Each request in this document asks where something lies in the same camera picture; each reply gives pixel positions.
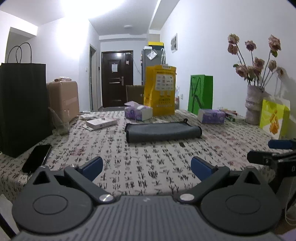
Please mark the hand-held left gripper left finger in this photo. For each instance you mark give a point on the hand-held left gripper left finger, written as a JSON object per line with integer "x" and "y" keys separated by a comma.
{"x": 92, "y": 166}

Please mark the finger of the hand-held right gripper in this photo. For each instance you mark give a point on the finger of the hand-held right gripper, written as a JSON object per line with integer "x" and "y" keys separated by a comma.
{"x": 259, "y": 157}
{"x": 278, "y": 144}

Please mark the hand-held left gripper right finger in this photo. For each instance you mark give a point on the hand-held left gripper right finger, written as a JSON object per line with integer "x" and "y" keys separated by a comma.
{"x": 200, "y": 167}

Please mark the grey towel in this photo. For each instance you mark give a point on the grey towel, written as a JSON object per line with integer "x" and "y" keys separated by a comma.
{"x": 161, "y": 132}

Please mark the lime gift bag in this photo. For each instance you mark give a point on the lime gift bag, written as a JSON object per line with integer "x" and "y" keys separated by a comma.
{"x": 274, "y": 120}

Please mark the flat white box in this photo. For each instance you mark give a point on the flat white box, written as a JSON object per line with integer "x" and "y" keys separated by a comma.
{"x": 100, "y": 123}

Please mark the white textured vase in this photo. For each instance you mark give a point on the white textured vase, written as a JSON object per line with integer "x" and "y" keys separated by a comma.
{"x": 254, "y": 106}

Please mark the stack of books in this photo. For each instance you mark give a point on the stack of books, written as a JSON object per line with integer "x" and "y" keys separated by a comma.
{"x": 233, "y": 115}

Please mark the printed tablecloth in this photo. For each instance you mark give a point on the printed tablecloth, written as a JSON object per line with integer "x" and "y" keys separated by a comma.
{"x": 143, "y": 160}

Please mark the closed purple tissue box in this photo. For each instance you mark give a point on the closed purple tissue box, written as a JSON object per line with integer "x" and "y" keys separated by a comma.
{"x": 211, "y": 115}

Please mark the clear plastic wrapper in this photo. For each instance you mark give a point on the clear plastic wrapper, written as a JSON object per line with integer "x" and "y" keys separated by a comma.
{"x": 60, "y": 124}

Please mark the black smartphone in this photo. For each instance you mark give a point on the black smartphone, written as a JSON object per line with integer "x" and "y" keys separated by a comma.
{"x": 37, "y": 158}

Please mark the open purple tissue box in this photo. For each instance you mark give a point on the open purple tissue box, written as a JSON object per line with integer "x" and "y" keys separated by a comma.
{"x": 137, "y": 112}

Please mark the brown cardboard box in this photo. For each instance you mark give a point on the brown cardboard box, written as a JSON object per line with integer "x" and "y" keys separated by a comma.
{"x": 63, "y": 99}

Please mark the green paper bag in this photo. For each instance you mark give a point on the green paper bag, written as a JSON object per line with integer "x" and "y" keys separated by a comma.
{"x": 201, "y": 92}

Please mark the dried flower bouquet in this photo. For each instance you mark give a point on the dried flower bouquet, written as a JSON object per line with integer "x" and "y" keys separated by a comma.
{"x": 252, "y": 67}

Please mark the open cardboard box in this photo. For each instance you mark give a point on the open cardboard box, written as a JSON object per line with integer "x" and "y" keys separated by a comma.
{"x": 134, "y": 93}

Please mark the yellow paper bag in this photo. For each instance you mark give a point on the yellow paper bag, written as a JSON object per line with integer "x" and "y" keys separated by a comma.
{"x": 160, "y": 92}

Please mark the dark entrance door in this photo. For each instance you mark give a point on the dark entrance door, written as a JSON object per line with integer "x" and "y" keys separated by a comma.
{"x": 116, "y": 78}

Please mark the black paper bag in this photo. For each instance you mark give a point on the black paper bag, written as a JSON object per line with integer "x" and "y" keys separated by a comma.
{"x": 22, "y": 104}

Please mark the grey refrigerator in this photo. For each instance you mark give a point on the grey refrigerator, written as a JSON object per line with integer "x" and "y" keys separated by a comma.
{"x": 150, "y": 67}

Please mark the yellow box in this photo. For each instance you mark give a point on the yellow box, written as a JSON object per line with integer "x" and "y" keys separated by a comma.
{"x": 155, "y": 45}

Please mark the ceiling lamp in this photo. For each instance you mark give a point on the ceiling lamp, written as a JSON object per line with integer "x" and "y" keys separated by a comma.
{"x": 128, "y": 26}

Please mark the wall picture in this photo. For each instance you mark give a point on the wall picture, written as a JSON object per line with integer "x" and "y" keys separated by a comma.
{"x": 174, "y": 42}

